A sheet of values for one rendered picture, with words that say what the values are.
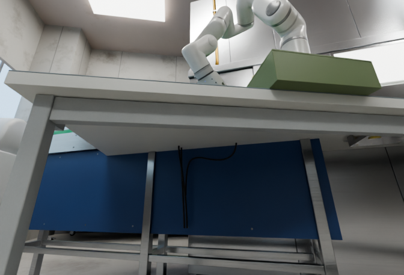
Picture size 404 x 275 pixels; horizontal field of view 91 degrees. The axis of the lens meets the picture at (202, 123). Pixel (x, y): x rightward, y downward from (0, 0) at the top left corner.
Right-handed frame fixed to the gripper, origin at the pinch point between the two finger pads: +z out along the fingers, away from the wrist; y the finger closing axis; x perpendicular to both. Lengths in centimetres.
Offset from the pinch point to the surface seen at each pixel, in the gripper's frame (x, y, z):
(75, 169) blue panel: -35, -89, -8
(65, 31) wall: 157, -335, -213
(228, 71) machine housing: 63, -25, -8
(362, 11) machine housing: 114, 53, 5
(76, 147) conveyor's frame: -27, -89, -19
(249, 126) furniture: -23.8, 20.7, 1.4
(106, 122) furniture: -44.9, -0.4, -19.1
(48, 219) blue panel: -57, -99, 6
